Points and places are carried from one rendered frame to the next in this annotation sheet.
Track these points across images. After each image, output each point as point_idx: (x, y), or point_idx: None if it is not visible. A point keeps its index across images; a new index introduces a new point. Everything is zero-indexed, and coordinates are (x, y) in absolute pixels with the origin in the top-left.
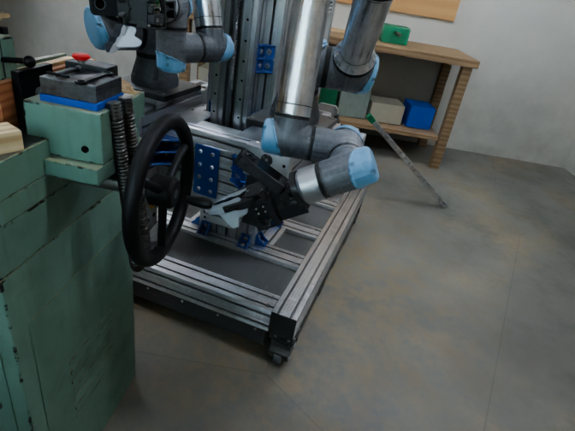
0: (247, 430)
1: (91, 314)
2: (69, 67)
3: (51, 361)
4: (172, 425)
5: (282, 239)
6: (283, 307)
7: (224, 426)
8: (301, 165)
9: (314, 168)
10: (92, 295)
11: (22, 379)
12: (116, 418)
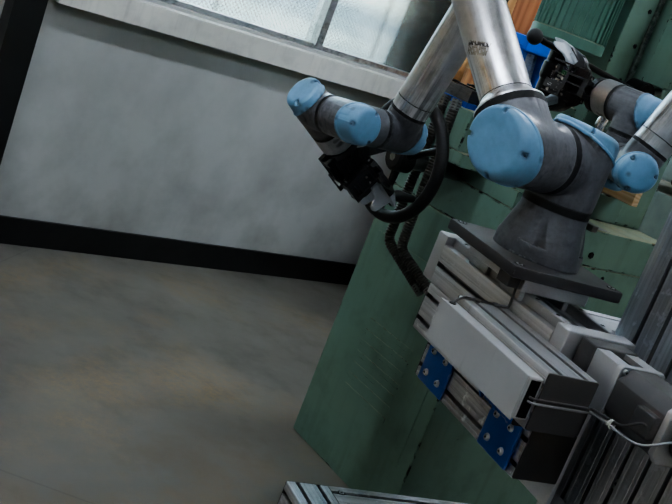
0: (222, 503)
1: (401, 315)
2: None
3: (367, 287)
4: None
5: None
6: (321, 495)
7: (248, 502)
8: (458, 293)
9: None
10: (411, 298)
11: (357, 263)
12: (343, 487)
